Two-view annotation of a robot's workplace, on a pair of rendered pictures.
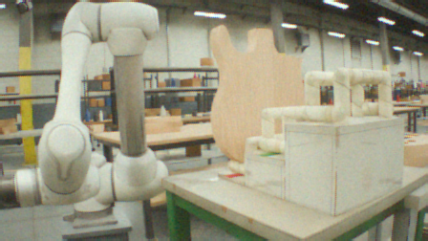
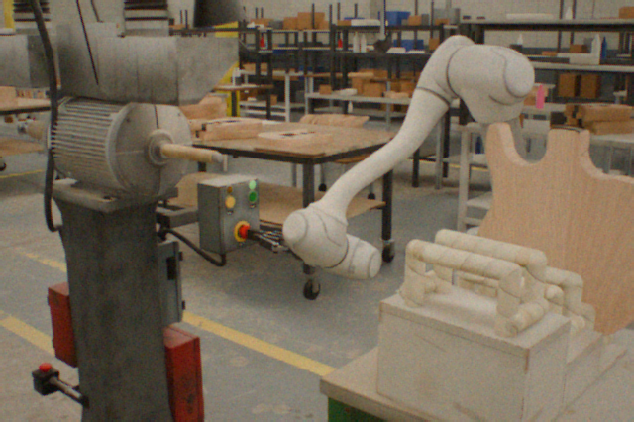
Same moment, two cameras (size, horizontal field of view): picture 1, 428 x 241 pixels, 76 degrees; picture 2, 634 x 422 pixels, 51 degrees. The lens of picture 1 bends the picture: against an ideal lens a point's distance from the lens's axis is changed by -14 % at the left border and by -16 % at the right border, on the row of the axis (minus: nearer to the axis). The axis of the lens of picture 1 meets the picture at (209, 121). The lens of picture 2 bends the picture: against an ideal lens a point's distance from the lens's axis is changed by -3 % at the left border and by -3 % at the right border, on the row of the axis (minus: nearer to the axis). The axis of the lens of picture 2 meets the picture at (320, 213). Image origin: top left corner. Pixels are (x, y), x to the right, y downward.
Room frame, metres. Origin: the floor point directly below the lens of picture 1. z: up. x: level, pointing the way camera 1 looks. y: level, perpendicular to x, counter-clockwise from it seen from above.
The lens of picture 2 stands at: (0.11, -1.20, 1.52)
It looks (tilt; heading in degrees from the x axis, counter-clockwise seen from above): 14 degrees down; 71
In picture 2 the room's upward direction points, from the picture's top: straight up
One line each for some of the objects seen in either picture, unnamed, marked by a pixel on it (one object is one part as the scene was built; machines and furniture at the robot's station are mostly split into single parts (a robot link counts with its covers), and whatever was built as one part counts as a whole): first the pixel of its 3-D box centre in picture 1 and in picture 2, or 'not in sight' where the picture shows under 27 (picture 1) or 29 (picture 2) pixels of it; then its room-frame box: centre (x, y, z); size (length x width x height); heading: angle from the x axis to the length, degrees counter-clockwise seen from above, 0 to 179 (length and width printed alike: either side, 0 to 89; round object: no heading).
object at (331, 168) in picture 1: (349, 158); (470, 358); (0.67, -0.31, 1.02); 0.27 x 0.15 x 0.17; 119
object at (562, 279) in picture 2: (291, 112); (529, 271); (0.85, -0.22, 1.12); 0.20 x 0.03 x 0.03; 118
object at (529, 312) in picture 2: (374, 109); (526, 314); (0.71, -0.40, 1.12); 0.11 x 0.03 x 0.03; 29
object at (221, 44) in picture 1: (224, 41); (505, 145); (0.89, -0.05, 1.32); 0.07 x 0.04 x 0.09; 118
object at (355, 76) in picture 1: (364, 76); (461, 261); (0.63, -0.33, 1.20); 0.20 x 0.03 x 0.03; 118
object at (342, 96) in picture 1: (342, 99); (414, 277); (0.59, -0.26, 1.15); 0.03 x 0.03 x 0.09
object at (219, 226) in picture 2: not in sight; (207, 220); (0.44, 0.79, 0.99); 0.24 x 0.21 x 0.26; 121
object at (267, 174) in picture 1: (303, 165); (512, 350); (0.81, -0.24, 0.98); 0.27 x 0.16 x 0.09; 119
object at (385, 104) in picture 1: (385, 98); (507, 303); (0.67, -0.41, 1.15); 0.03 x 0.03 x 0.09
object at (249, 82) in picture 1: (264, 95); (561, 231); (0.95, -0.17, 1.17); 0.35 x 0.04 x 0.40; 118
